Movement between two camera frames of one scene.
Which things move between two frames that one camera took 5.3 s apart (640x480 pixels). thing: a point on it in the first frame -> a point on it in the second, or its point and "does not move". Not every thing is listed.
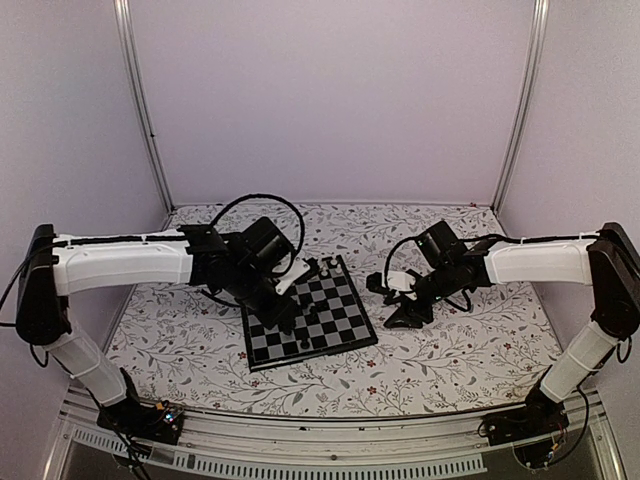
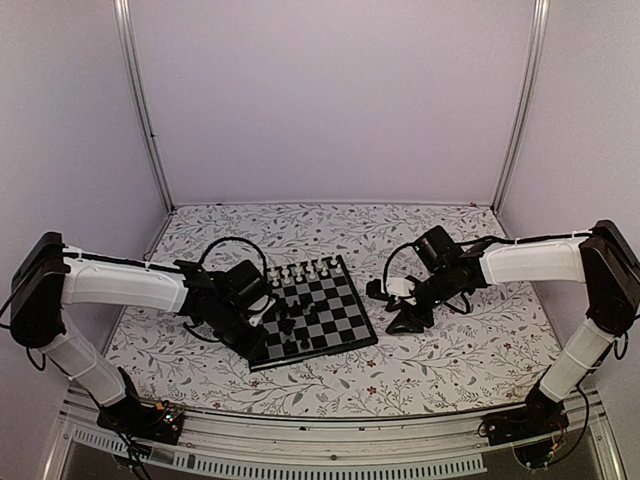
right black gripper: [414, 316] does not move
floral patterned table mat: [481, 351] does not move
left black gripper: [284, 314] -> [251, 347]
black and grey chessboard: [330, 320] does not move
